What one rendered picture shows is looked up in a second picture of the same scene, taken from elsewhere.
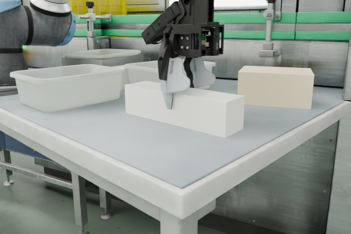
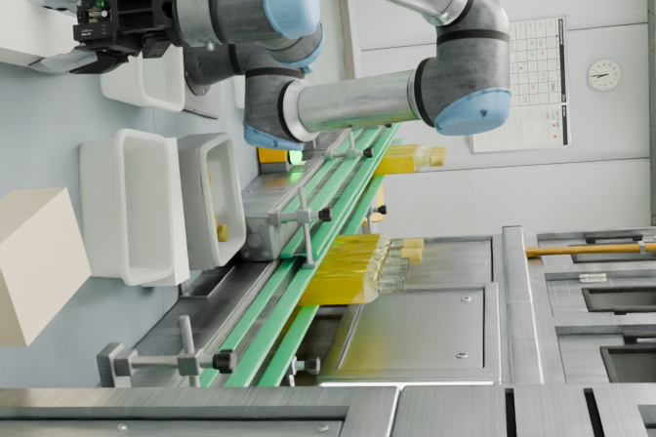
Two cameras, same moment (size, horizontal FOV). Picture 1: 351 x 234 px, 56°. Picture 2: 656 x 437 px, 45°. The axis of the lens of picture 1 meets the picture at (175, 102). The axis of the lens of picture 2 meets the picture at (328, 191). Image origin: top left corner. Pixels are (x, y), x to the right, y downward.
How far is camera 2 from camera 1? 0.93 m
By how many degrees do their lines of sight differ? 47
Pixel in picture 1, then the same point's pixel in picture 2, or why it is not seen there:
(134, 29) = (275, 290)
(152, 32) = not seen: hidden behind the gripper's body
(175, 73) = not seen: outside the picture
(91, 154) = not seen: outside the picture
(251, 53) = not seen: hidden behind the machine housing
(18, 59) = (219, 54)
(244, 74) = (56, 191)
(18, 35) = (253, 55)
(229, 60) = (143, 376)
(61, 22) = (270, 115)
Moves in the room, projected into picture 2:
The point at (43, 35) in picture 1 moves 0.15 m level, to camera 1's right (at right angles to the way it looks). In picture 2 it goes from (254, 92) to (237, 141)
